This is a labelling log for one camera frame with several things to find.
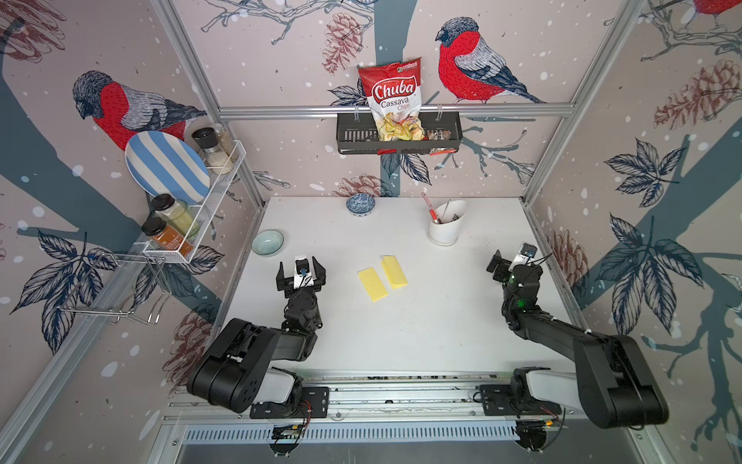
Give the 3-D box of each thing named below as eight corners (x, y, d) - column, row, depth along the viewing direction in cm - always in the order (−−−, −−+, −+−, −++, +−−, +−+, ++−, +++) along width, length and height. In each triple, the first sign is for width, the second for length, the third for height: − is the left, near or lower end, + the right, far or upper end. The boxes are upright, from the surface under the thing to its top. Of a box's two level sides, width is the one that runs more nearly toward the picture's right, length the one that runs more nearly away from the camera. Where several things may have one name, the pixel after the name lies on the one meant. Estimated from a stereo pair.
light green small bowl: (252, 258, 105) (248, 252, 101) (260, 235, 112) (256, 229, 108) (281, 258, 105) (278, 252, 101) (287, 235, 112) (284, 229, 108)
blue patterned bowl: (346, 216, 117) (345, 210, 115) (347, 199, 124) (347, 193, 121) (375, 216, 117) (375, 210, 115) (375, 199, 124) (375, 193, 121)
